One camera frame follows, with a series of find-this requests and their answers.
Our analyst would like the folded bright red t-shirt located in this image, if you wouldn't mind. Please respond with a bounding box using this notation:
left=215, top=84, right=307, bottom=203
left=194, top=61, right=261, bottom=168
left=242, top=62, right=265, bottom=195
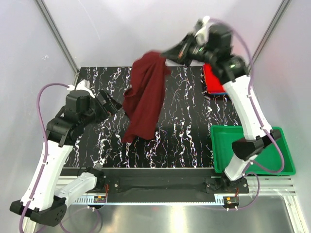
left=203, top=64, right=225, bottom=92

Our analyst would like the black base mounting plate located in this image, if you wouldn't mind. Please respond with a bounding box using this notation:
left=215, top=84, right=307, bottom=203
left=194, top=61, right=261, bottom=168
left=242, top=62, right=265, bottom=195
left=57, top=168, right=249, bottom=205

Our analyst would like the folded blue t-shirt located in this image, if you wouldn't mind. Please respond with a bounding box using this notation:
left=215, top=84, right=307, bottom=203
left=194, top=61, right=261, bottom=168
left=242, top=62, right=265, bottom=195
left=207, top=92, right=227, bottom=95

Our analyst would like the aluminium front rail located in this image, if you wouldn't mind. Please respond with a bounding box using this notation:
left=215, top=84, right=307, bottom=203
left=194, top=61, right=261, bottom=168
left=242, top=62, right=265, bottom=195
left=23, top=176, right=308, bottom=233

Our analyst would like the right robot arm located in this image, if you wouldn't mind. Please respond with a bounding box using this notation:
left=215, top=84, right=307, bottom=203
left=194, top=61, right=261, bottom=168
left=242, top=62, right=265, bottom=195
left=161, top=19, right=281, bottom=193

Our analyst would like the right connector box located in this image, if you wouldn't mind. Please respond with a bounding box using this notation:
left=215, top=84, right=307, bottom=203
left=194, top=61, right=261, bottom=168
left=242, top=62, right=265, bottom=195
left=224, top=196, right=240, bottom=205

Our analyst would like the purple cable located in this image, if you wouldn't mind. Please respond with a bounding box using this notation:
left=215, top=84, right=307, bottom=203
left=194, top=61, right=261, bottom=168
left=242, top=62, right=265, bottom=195
left=19, top=82, right=102, bottom=233
left=208, top=18, right=285, bottom=211

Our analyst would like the green plastic tray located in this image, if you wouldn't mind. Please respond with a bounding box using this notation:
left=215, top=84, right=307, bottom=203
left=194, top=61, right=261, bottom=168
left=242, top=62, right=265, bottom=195
left=210, top=125, right=296, bottom=176

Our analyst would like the connector box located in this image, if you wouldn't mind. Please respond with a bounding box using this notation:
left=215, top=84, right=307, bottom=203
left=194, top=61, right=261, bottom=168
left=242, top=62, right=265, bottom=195
left=224, top=196, right=240, bottom=205
left=94, top=196, right=107, bottom=203

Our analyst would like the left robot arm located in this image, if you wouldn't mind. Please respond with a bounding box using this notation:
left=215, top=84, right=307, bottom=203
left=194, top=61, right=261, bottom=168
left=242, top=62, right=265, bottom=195
left=10, top=90, right=122, bottom=227

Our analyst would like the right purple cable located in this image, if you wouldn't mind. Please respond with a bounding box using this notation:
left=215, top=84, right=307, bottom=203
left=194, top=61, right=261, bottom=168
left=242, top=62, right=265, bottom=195
left=208, top=18, right=285, bottom=211

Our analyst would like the left aluminium frame post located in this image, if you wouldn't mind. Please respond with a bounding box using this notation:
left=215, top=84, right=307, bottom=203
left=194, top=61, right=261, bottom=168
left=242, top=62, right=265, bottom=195
left=34, top=0, right=80, bottom=75

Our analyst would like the aluminium frame post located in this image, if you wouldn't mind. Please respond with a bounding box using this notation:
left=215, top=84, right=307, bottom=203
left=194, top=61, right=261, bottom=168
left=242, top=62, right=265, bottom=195
left=252, top=0, right=292, bottom=62
left=34, top=0, right=80, bottom=75

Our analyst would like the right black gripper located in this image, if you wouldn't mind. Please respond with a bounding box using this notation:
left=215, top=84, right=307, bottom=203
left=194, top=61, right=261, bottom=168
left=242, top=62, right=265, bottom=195
left=159, top=33, right=215, bottom=69

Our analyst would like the left connector box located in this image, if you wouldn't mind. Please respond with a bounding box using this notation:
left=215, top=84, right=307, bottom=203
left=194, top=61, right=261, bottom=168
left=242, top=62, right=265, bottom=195
left=94, top=196, right=107, bottom=203

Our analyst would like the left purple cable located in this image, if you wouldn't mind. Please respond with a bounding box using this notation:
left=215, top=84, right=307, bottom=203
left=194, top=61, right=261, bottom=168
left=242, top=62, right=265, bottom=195
left=19, top=82, right=102, bottom=233

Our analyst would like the dark red t-shirt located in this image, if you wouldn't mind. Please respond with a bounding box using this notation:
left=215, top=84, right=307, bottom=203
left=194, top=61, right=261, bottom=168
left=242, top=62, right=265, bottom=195
left=121, top=51, right=171, bottom=143

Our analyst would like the right aluminium frame post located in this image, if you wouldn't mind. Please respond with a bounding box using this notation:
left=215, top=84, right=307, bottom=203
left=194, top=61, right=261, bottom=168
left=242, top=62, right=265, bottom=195
left=252, top=0, right=292, bottom=62

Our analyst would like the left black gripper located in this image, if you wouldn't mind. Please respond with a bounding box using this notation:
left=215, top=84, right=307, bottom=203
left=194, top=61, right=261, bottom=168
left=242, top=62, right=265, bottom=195
left=81, top=88, right=122, bottom=126

